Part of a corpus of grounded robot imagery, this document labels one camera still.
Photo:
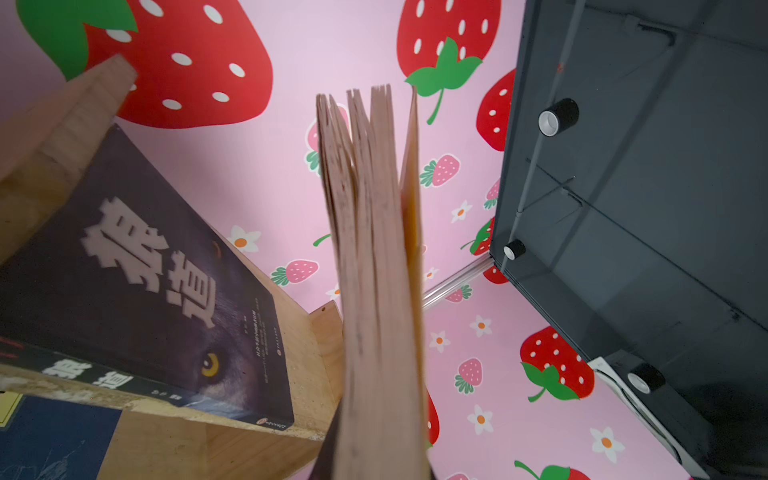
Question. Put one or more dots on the yellow cover book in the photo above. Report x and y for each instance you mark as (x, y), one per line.
(372, 195)

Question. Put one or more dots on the black wolf cover book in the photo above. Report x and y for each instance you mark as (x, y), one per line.
(127, 288)

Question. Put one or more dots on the blue book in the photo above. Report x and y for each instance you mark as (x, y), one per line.
(51, 439)

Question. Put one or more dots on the black ceiling spotlight middle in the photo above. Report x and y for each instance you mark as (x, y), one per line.
(514, 249)

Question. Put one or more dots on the black ceiling spotlight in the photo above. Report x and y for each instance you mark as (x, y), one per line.
(514, 249)
(558, 117)
(646, 378)

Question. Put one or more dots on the black ceiling spotlight near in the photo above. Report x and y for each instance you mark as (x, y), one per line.
(558, 117)

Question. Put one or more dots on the black ceiling spotlight far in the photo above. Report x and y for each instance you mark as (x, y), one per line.
(646, 378)

